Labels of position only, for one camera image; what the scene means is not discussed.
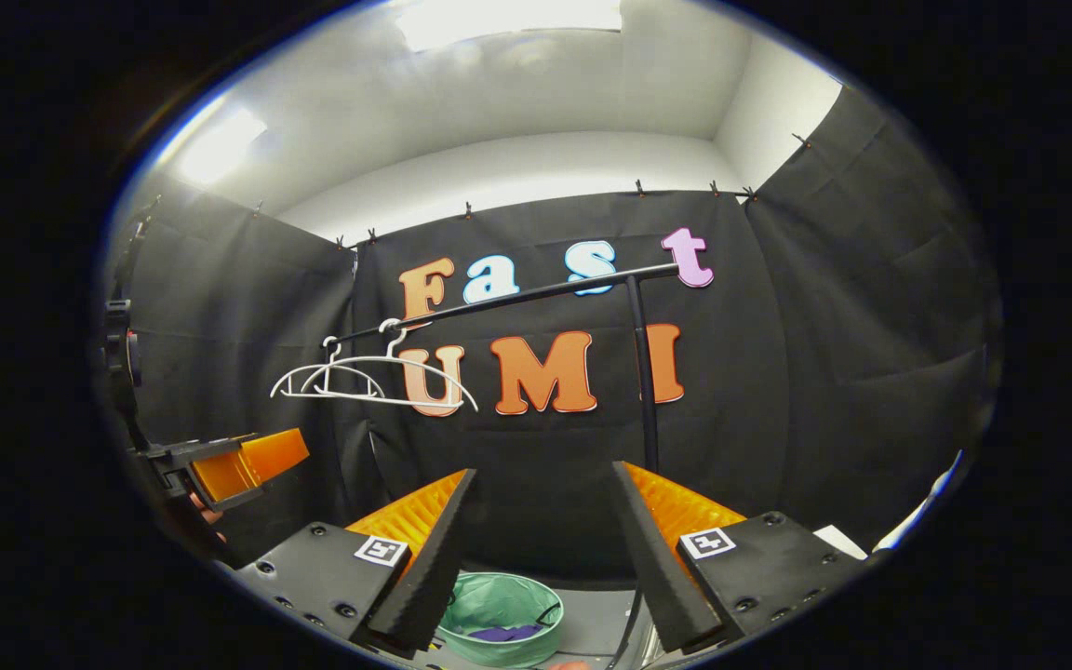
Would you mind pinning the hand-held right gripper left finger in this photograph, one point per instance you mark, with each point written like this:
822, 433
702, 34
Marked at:
434, 577

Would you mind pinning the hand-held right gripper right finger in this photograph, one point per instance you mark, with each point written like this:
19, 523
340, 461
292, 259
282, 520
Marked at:
662, 577

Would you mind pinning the black backdrop cloth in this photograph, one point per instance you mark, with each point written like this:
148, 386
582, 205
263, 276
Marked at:
871, 326

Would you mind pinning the green laundry hamper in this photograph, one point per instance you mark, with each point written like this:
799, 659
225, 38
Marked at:
499, 600

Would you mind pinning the small ceiling light panel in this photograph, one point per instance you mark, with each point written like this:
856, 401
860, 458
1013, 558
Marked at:
220, 144

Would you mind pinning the white plastic clothes hanger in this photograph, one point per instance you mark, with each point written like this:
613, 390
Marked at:
448, 381
299, 377

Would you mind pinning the white paper sheet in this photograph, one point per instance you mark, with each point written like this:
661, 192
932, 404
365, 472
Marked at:
841, 542

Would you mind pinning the black clothes rack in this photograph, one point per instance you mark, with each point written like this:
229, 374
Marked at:
643, 372

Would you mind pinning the purple ribbed shirt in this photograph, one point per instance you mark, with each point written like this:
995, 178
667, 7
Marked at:
503, 634

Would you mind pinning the large ceiling light panel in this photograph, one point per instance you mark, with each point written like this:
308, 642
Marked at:
508, 20

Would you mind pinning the row of backdrop clips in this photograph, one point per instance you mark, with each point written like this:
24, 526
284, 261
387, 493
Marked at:
638, 189

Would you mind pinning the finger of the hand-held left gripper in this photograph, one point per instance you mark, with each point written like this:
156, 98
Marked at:
192, 449
257, 465

